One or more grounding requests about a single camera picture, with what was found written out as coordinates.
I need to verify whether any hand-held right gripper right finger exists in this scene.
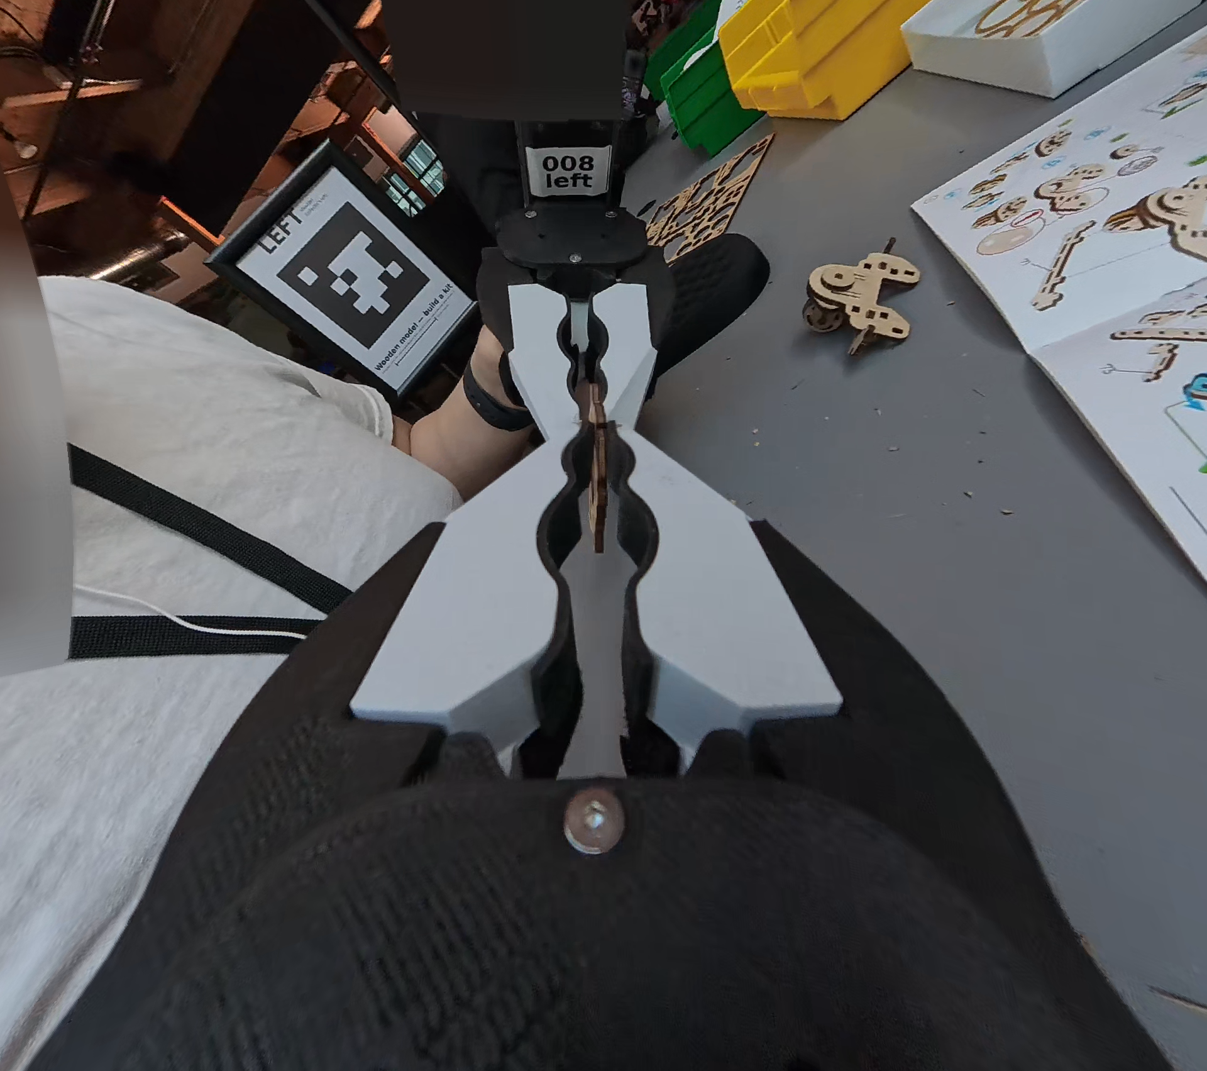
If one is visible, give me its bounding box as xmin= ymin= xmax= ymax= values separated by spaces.
xmin=603 ymin=420 xmax=845 ymax=775

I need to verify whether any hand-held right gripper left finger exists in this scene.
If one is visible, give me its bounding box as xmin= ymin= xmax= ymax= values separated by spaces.
xmin=348 ymin=420 xmax=581 ymax=775

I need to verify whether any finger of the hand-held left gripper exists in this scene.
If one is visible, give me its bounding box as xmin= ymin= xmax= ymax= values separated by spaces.
xmin=588 ymin=280 xmax=660 ymax=440
xmin=505 ymin=283 xmax=582 ymax=445

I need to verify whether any small wooden model part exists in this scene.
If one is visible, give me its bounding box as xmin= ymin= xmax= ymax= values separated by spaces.
xmin=578 ymin=380 xmax=615 ymax=554

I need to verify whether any laser-cut plywood parts sheet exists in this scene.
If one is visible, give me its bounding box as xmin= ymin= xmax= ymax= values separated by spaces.
xmin=642 ymin=132 xmax=777 ymax=261

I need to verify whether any person's left forearm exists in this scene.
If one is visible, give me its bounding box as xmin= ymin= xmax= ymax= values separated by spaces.
xmin=390 ymin=400 xmax=561 ymax=505

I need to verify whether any grey desk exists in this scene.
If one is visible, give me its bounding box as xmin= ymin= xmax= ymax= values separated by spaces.
xmin=528 ymin=19 xmax=1207 ymax=1055

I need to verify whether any person's left hand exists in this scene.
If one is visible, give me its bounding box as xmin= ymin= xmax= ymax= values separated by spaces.
xmin=468 ymin=323 xmax=519 ymax=395

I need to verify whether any black wristband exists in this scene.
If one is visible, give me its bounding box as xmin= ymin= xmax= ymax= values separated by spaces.
xmin=459 ymin=361 xmax=536 ymax=435

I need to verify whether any black mesh pad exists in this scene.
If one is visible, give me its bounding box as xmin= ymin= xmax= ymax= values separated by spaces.
xmin=650 ymin=232 xmax=772 ymax=382

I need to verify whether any green plastic bin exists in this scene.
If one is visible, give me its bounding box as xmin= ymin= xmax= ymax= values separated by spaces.
xmin=642 ymin=0 xmax=768 ymax=156

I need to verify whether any black framed marker sign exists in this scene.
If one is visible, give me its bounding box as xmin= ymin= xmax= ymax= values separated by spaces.
xmin=204 ymin=139 xmax=480 ymax=408

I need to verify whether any small wooden model sub-assembly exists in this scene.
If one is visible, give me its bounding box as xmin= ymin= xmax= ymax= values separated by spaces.
xmin=800 ymin=237 xmax=924 ymax=358

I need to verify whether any person's white shirt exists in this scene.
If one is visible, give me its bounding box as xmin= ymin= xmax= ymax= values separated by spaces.
xmin=0 ymin=275 xmax=465 ymax=1071

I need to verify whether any open instruction booklet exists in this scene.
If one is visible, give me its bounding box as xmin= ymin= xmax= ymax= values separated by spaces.
xmin=909 ymin=24 xmax=1207 ymax=583

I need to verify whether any thin white cable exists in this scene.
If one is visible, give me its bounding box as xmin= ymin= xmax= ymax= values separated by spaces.
xmin=72 ymin=581 xmax=309 ymax=641

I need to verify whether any black webbing strap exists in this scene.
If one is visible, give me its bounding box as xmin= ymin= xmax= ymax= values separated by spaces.
xmin=67 ymin=441 xmax=353 ymax=661

